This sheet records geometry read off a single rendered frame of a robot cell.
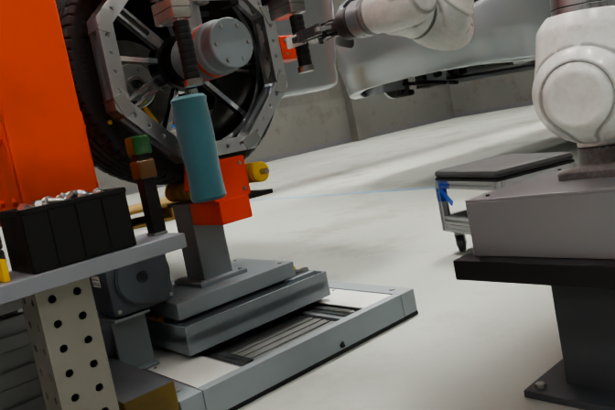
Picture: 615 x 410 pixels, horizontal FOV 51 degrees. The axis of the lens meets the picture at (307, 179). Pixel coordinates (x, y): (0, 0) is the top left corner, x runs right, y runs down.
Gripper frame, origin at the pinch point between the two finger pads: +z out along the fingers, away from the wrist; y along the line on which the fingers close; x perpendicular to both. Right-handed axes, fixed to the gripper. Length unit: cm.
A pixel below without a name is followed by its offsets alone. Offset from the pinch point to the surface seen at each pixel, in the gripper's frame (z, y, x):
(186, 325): 28, -34, -67
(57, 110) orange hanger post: 12, -61, -8
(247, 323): 23, -19, -72
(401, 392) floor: -27, -15, -83
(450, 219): 31, 86, -68
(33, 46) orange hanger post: 12, -63, 5
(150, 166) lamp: -3, -50, -24
